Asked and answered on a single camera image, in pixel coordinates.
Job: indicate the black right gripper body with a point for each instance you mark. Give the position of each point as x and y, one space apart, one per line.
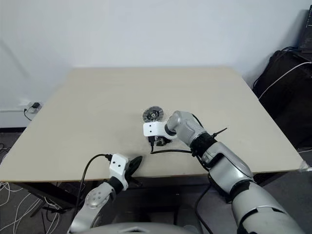
167 141

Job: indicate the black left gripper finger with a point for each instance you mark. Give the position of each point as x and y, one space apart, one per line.
136 163
128 168

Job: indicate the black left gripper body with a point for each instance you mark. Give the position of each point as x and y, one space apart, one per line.
135 181

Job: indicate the silver finned motor cover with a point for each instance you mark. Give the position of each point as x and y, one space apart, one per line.
147 114

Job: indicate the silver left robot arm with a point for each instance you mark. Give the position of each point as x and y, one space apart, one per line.
97 197

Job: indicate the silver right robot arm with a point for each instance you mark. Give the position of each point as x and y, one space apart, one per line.
219 158

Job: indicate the grey robot torso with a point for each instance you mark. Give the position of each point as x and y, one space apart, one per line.
146 228

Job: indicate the dark rounded shape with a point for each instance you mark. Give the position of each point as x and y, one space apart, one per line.
187 217

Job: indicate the black charger plug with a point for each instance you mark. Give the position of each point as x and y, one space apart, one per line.
35 105

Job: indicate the black fabric bag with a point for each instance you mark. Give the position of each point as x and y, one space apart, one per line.
285 97

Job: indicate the clear tape piece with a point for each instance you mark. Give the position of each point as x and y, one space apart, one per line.
304 166

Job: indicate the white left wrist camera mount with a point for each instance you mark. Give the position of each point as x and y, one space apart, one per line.
118 163

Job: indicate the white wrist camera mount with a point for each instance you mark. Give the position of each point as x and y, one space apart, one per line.
152 128
118 163

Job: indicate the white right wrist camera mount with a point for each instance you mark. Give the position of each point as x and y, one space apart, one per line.
152 128

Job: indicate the black metal table frame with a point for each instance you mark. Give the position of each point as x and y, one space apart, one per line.
44 192

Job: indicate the white wall power socket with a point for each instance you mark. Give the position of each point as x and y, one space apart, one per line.
24 104

